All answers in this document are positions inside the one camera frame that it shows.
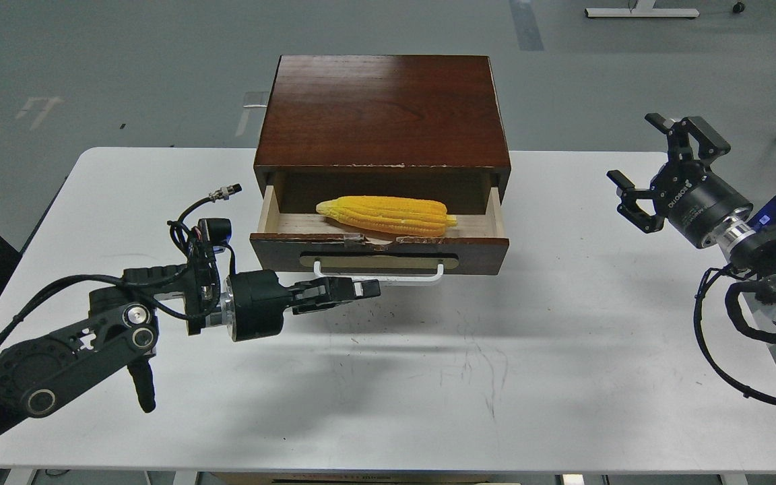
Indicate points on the yellow toy corn cob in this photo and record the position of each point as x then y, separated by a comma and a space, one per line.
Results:
391, 215

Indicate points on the dark wooden cabinet box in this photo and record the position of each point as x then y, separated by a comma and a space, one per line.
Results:
405, 113

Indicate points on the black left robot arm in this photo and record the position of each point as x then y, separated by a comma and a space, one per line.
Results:
39, 376

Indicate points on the wooden drawer with white handle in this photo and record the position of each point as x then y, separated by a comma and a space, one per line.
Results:
309, 242

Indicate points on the white stand base with casters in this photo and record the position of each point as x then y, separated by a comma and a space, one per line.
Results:
642, 9

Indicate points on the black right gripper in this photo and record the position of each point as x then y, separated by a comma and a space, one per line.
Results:
685, 191

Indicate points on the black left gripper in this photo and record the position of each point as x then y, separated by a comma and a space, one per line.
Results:
257, 301

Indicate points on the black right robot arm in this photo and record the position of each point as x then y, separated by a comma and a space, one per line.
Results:
749, 243

